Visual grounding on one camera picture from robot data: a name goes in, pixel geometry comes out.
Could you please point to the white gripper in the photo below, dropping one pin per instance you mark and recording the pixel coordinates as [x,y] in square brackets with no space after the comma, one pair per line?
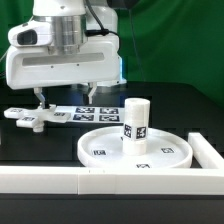
[34,67]

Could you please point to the white cross-shaped table base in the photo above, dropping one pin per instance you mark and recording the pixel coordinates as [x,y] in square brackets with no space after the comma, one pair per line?
[35,118]

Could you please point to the white round table top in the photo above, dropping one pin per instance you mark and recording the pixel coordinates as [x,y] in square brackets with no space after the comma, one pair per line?
[104,148]

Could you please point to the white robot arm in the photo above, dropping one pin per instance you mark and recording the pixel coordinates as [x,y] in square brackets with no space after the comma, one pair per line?
[66,42]

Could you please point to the white marker sheet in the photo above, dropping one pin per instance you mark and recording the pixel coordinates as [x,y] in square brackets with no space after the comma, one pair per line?
[85,114]

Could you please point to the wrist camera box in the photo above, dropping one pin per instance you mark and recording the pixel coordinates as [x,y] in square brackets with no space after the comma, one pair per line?
[32,33]

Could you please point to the white L-shaped fence wall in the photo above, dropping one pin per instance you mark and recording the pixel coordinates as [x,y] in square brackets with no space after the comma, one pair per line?
[207,179]

